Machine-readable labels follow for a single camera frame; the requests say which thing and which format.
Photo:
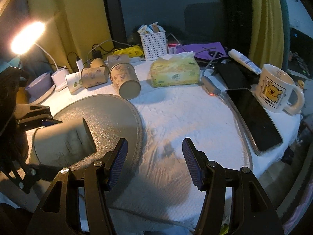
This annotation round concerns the white paper cup lying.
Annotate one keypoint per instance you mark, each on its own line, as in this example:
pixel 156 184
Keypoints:
pixel 74 82

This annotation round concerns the black smartphone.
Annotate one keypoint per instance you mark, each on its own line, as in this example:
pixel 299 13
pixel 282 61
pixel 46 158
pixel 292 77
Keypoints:
pixel 260 129

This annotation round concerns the purple cloth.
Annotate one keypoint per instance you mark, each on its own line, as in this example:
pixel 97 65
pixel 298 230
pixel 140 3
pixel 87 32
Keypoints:
pixel 204 51

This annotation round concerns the yellow curtain right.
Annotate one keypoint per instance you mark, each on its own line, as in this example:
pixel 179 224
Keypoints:
pixel 267 36

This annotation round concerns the patterned brown cup lying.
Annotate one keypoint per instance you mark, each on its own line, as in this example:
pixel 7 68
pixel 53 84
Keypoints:
pixel 125 80
pixel 91 77

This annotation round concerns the white charger plug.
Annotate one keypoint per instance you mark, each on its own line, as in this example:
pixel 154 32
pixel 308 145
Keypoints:
pixel 79 64

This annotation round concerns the black wallet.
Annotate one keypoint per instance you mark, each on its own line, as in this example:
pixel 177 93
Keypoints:
pixel 235 76

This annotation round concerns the yellow snack bag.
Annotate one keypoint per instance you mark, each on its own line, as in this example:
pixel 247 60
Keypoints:
pixel 132 51

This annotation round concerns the purple bowl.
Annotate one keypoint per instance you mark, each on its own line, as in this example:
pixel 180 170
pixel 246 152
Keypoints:
pixel 40 85

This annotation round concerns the plain brown paper cup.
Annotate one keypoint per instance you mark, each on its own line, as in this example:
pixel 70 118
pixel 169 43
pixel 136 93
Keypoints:
pixel 63 144

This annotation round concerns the white plastic basket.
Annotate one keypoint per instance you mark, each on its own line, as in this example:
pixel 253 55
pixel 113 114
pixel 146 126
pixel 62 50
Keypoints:
pixel 153 41

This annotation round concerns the grey adapter with cable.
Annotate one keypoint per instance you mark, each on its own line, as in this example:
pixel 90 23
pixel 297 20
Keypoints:
pixel 209 85

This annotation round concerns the yellow tissue pack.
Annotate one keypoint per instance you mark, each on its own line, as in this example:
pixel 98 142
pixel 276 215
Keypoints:
pixel 180 69

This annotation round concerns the white tablecloth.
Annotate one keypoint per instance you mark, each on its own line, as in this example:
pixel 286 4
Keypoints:
pixel 161 197

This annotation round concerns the white tube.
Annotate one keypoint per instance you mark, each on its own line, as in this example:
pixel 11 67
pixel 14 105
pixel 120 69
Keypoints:
pixel 243 60

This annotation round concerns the patterned brown cup lying left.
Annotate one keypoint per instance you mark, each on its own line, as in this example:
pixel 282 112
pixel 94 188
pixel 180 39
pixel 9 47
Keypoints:
pixel 91 77

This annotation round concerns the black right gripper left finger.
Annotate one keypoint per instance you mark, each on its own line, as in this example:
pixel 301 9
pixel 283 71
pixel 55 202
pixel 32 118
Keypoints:
pixel 75 201

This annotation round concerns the round grey placemat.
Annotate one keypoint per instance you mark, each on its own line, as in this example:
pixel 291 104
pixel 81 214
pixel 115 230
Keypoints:
pixel 109 118

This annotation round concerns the patterned brown cup rear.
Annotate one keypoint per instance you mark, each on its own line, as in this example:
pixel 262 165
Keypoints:
pixel 97 62

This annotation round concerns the yellow curtain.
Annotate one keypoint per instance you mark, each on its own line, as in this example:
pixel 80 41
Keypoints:
pixel 267 36
pixel 72 27

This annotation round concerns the yellow curtain left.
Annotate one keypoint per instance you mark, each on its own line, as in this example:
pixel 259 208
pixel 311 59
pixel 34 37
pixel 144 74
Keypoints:
pixel 72 27

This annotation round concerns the white bear mug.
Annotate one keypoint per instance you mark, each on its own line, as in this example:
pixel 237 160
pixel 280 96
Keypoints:
pixel 277 91

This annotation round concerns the patterned brown cup lying right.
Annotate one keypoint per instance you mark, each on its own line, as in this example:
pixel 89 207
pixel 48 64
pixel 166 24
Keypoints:
pixel 125 80

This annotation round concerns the white desk lamp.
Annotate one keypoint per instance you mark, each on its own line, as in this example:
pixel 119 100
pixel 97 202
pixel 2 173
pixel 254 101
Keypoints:
pixel 26 38

